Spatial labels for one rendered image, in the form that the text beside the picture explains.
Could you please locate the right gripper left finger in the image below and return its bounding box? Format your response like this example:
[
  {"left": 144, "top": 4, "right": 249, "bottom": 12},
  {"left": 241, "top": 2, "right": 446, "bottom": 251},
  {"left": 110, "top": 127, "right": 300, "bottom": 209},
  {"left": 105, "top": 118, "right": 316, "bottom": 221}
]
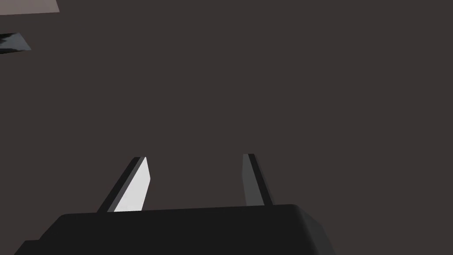
[{"left": 97, "top": 156, "right": 151, "bottom": 213}]

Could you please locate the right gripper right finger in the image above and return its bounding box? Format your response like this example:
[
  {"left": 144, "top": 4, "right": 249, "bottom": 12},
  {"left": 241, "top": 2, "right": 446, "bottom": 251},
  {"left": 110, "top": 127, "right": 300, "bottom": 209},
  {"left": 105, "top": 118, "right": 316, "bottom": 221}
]
[{"left": 242, "top": 153, "right": 274, "bottom": 207}]

